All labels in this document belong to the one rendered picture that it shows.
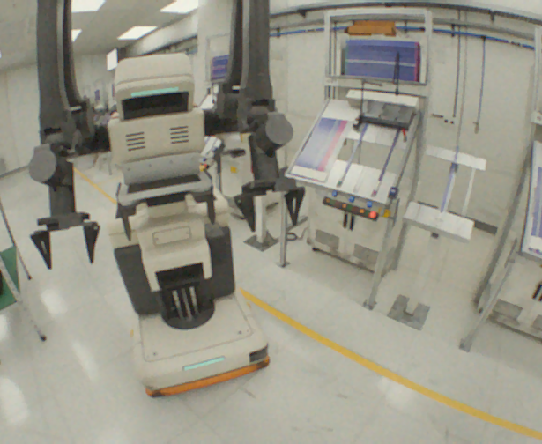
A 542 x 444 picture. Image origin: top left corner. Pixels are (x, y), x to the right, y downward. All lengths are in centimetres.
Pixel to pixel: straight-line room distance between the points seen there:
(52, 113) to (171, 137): 36
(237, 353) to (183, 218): 65
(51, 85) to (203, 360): 110
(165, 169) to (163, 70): 27
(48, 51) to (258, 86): 44
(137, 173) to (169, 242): 26
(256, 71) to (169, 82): 23
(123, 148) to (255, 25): 47
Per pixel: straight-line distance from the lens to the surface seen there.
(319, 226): 217
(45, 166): 52
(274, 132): 52
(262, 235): 237
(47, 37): 62
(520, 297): 203
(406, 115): 180
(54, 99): 60
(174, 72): 75
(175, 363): 125
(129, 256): 123
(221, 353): 125
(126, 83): 73
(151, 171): 79
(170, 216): 90
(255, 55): 60
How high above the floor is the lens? 127
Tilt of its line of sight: 27 degrees down
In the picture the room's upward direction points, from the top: straight up
